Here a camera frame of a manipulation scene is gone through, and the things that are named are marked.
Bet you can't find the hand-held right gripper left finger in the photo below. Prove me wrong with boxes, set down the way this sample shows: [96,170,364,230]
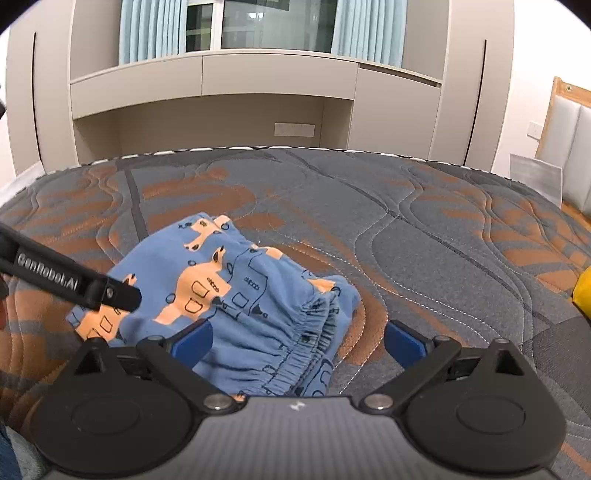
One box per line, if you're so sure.
[74,318,246,414]

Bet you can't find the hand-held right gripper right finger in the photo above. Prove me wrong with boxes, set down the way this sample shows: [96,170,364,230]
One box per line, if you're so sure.
[362,320,525,414]

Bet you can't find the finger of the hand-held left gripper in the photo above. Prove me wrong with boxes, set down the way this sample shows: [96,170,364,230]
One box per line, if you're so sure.
[95,274,142,313]

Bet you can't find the blue orange printed pants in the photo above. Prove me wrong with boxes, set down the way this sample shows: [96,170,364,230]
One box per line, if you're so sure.
[66,212,362,398]

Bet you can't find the grey orange quilted mattress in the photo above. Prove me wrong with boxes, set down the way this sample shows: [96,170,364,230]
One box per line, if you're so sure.
[0,147,591,480]

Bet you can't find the yellow object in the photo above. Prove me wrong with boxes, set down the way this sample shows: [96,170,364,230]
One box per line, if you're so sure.
[571,267,591,320]

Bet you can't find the grey flat board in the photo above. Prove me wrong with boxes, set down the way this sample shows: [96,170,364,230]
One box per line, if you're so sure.
[510,153,564,207]

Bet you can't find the beige built-in cabinet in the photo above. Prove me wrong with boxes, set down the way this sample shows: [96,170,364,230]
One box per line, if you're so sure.
[4,0,515,178]

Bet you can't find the light blue curtain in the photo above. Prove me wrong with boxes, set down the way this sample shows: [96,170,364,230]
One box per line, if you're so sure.
[331,0,408,68]
[119,0,188,66]

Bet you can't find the wooden padded headboard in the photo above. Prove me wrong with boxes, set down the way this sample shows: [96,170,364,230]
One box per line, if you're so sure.
[534,76,591,209]

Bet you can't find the window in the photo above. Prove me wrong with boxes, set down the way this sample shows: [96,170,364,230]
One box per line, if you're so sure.
[186,0,339,52]

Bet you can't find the white wall socket panel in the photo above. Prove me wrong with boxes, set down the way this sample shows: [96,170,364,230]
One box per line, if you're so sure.
[274,122,316,138]

